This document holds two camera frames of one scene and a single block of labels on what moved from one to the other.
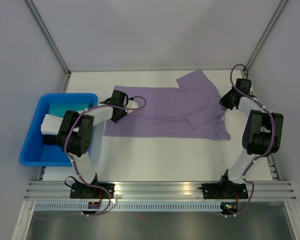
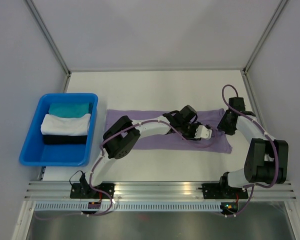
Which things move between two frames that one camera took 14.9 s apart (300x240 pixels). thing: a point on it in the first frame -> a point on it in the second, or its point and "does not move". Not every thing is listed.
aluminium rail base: (57, 190) does not move
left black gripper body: (122, 113) -> (188, 130)
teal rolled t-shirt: (59, 109) does not move
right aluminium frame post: (266, 33) does not move
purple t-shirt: (192, 110) -> (218, 141)
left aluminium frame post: (50, 38) does not move
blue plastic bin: (35, 152) does not move
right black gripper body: (226, 99) -> (225, 126)
